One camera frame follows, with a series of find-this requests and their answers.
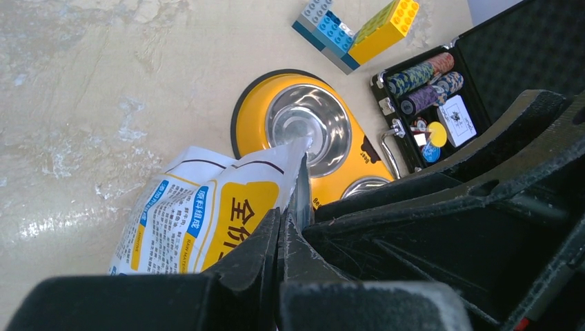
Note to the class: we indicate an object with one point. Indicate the toy brick stack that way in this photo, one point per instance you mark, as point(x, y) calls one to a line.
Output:
point(349, 49)

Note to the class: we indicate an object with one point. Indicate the pet food bag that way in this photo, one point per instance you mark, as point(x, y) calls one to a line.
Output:
point(202, 206)

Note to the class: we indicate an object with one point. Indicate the yellow double pet bowl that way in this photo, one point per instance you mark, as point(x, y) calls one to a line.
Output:
point(283, 105)

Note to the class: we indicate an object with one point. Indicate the yellow round chip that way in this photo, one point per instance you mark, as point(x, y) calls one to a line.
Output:
point(437, 134)

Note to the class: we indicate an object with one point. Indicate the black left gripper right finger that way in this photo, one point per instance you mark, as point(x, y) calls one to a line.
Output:
point(313, 295)

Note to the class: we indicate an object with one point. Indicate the white playing card box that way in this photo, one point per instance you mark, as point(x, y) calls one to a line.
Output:
point(457, 121)

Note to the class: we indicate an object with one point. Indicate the black poker chip case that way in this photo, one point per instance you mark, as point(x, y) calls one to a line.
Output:
point(533, 45)

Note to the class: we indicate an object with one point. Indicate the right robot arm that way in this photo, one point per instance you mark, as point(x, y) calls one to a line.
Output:
point(509, 242)

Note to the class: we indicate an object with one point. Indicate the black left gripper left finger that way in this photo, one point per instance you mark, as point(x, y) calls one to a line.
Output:
point(237, 293)

